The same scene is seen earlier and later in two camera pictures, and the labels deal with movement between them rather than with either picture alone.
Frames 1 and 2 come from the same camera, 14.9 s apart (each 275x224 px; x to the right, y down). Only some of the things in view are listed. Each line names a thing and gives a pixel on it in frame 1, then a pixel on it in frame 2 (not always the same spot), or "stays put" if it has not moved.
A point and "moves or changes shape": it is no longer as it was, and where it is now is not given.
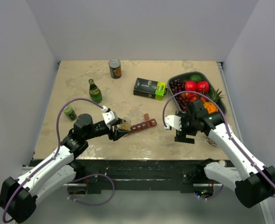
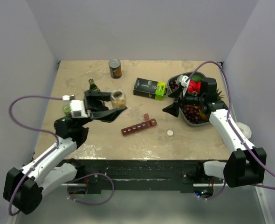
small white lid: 222,163 moves or changes shape
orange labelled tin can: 115,67 stays put
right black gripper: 181,136 to 173,109
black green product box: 150,88 stays put
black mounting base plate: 134,171 stays put
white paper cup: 213,140 to 245,129
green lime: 195,78 stays put
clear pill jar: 126,125 to 118,99
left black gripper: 117,134 to 91,96
